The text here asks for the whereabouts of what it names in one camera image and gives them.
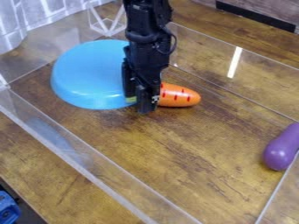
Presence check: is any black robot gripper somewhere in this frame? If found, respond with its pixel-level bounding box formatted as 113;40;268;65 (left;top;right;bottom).
121;39;173;114

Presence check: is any orange toy carrot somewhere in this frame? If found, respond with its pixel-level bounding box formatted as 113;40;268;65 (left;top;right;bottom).
125;81;201;109

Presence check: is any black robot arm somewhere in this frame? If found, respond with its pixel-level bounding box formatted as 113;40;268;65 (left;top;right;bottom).
121;0;176;114

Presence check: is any blue upturned bowl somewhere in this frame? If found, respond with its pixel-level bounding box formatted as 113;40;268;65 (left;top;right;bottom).
51;39;133;110

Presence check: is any white curtain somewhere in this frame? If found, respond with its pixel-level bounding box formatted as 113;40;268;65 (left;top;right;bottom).
0;0;112;54

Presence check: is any purple toy eggplant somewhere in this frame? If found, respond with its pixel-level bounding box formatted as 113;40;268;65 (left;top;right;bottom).
263;122;299;171

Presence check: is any blue object at corner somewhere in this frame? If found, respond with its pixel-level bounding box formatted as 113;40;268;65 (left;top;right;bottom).
0;191;21;224

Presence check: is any clear acrylic enclosure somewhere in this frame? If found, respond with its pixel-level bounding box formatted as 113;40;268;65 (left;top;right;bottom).
0;0;299;224

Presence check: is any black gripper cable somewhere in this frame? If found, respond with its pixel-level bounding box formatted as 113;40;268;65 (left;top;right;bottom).
156;25;179;56

